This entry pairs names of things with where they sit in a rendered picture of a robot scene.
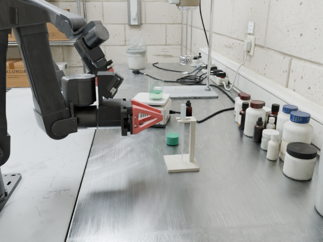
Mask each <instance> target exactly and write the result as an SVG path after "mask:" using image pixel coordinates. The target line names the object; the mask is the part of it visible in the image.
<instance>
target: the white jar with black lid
mask: <svg viewBox="0 0 323 242"><path fill-rule="evenodd" d="M316 156H317V148H316V147H314V146H312V145H310V144H307V143H302V142H291V143H289V144H287V148H286V155H285V161H284V167H283V173H284V174H285V175H286V176H288V177H290V178H292V179H294V180H299V181H307V180H310V179H311V178H312V177H313V173H314V168H315V163H316Z"/></svg>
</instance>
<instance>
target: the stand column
mask: <svg viewBox="0 0 323 242"><path fill-rule="evenodd" d="M213 12H214V0H211V11H210V29H209V48H208V66H207V84H206V88H205V91H210V90H211V88H210V71H211V47H212V29H213Z"/></svg>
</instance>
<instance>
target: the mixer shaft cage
mask: <svg viewBox="0 0 323 242"><path fill-rule="evenodd" d="M183 18H184V11H182V35H181V56H179V59H180V62H179V64H182V65H191V64H193V58H194V57H193V56H192V29H193V11H191V40H190V56H189V55H187V37H188V11H186V54H185V55H184V56H183Z"/></svg>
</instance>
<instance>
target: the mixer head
mask: <svg viewBox="0 0 323 242"><path fill-rule="evenodd" d="M199 1H200V0H169V4H176V6H177V8H178V9H179V10H180V11H196V9H198V6H199Z"/></svg>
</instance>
